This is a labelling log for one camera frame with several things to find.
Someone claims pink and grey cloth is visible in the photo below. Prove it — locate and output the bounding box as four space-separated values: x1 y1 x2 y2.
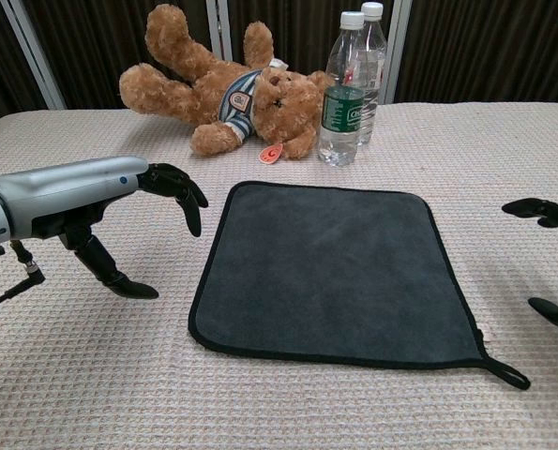
188 180 532 391

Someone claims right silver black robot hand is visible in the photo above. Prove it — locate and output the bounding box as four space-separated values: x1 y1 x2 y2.
502 197 558 332

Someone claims green label water bottle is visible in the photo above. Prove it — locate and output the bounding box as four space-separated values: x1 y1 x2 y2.
316 10 367 168

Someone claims white label water bottle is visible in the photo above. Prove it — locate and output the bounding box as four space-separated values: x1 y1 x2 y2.
353 1 388 146

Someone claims beige woven tablecloth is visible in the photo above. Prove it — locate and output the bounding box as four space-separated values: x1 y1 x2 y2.
0 100 558 450

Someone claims brown plush teddy bear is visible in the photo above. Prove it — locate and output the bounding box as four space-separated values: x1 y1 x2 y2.
118 3 336 160

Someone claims orange paper hang tag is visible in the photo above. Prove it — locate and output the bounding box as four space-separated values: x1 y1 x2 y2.
258 142 284 166

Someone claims grey metal partition post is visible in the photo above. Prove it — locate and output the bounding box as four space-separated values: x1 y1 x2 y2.
205 0 234 62
0 0 68 111
380 0 414 105

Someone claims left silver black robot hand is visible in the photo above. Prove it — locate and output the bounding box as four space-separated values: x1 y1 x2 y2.
0 156 210 300

